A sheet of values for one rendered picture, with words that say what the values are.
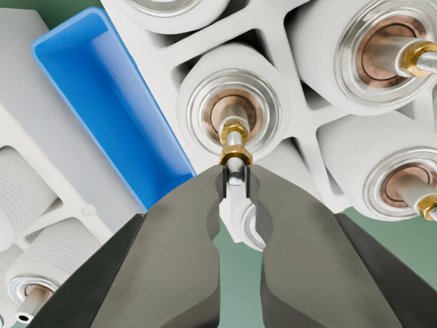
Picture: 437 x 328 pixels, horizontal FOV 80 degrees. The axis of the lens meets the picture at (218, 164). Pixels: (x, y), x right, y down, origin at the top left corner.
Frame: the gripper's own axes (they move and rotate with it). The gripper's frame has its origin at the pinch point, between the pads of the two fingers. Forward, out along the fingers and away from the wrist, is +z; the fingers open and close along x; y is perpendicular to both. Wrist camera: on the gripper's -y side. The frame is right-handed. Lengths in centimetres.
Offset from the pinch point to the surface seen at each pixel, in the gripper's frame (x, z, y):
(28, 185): -24.5, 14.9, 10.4
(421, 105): 19.4, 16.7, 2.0
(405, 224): 38, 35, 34
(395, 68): 9.9, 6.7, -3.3
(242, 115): 0.7, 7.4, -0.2
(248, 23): 1.5, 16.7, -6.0
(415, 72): 10.5, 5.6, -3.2
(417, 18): 12.0, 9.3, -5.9
